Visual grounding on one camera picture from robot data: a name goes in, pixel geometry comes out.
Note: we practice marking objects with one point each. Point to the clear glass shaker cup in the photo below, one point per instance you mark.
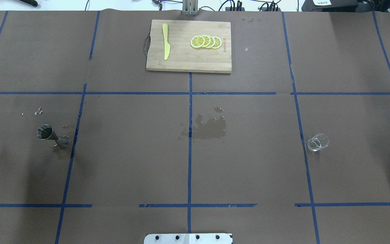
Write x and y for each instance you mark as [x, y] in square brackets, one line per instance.
[318, 142]

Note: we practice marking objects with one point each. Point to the steel jigger measuring cup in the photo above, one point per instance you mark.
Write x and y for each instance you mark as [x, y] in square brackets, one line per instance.
[46, 132]

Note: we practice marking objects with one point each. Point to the wooden cutting board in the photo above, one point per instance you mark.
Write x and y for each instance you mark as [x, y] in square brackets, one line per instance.
[184, 58]

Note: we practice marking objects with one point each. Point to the yellow plastic knife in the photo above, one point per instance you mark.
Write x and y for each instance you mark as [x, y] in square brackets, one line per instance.
[167, 47]

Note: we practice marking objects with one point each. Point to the black power box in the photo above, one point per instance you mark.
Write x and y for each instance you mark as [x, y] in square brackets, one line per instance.
[358, 6]

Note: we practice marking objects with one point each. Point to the aluminium frame post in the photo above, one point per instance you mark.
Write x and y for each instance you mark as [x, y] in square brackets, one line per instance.
[190, 7]

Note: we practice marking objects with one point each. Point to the white pedestal column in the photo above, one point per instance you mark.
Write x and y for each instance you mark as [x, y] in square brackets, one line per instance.
[189, 238]

